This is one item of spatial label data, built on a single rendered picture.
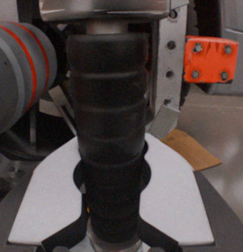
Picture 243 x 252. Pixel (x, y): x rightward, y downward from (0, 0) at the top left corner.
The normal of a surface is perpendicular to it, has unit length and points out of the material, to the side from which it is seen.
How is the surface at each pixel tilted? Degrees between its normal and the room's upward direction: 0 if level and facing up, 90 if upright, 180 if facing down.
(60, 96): 90
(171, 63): 90
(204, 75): 90
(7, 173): 0
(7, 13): 90
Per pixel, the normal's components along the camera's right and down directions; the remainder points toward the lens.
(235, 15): 0.00, 0.47
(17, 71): 0.54, 0.29
